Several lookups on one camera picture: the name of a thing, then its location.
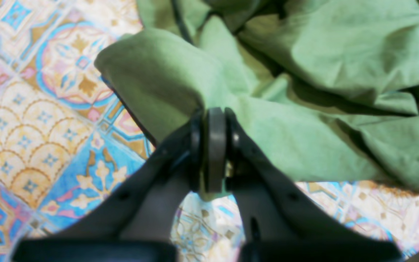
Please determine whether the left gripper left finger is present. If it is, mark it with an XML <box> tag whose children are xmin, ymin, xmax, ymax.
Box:
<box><xmin>11</xmin><ymin>111</ymin><xmax>203</xmax><ymax>262</ymax></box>

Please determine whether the green t-shirt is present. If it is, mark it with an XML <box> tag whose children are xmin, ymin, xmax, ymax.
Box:
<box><xmin>95</xmin><ymin>0</ymin><xmax>419</xmax><ymax>193</ymax></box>

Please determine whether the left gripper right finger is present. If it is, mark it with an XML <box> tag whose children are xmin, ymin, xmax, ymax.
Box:
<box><xmin>206</xmin><ymin>108</ymin><xmax>403</xmax><ymax>262</ymax></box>

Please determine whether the patterned tile tablecloth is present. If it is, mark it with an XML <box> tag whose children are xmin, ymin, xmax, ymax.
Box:
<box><xmin>0</xmin><ymin>0</ymin><xmax>419</xmax><ymax>262</ymax></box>

